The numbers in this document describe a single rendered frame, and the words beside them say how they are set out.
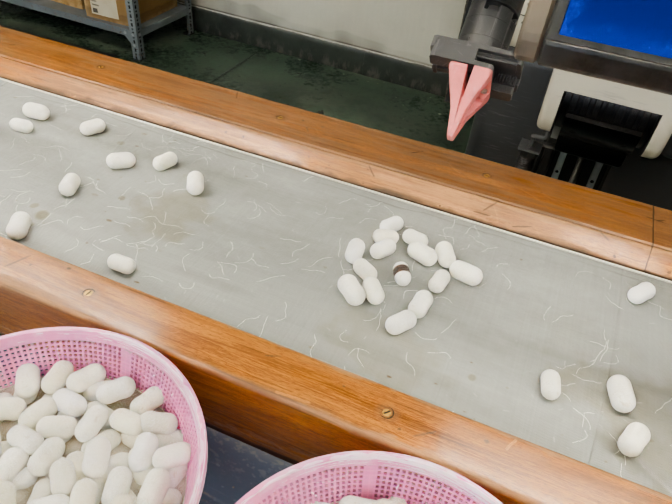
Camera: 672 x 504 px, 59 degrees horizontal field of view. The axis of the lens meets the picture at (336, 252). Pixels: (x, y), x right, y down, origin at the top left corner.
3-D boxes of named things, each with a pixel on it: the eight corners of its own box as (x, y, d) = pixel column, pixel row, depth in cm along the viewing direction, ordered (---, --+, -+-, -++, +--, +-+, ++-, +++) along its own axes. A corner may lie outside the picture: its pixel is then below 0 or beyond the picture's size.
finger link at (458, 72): (493, 137, 62) (521, 57, 63) (427, 120, 63) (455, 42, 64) (490, 160, 68) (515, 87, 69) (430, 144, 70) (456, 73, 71)
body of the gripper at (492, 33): (520, 69, 63) (541, 7, 63) (428, 48, 65) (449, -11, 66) (514, 97, 69) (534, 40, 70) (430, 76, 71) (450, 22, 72)
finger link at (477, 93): (471, 132, 62) (498, 52, 63) (406, 115, 64) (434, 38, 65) (469, 155, 69) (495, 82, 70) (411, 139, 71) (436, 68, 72)
